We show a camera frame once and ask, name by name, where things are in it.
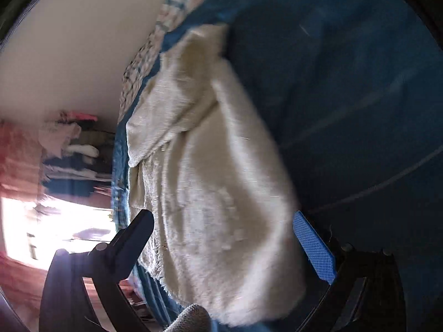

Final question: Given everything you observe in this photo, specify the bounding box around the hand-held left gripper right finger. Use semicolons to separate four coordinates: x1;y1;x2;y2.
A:
293;211;407;332

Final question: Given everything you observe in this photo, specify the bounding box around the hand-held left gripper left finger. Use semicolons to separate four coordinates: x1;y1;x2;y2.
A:
40;209;155;332

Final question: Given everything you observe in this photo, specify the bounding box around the cream fleece garment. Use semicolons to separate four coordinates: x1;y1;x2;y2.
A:
126;23;308;328

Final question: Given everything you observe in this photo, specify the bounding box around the pile of clothes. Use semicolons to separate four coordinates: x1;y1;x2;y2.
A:
38;110;116;194

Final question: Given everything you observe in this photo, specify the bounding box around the blue bed sheet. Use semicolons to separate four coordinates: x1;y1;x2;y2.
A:
111;0;443;332

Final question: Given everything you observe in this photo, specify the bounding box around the pink curtain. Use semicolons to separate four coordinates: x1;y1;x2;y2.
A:
0;119;47;201

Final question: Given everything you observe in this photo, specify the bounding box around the plaid blanket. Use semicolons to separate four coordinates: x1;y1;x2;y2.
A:
118;0;232;122

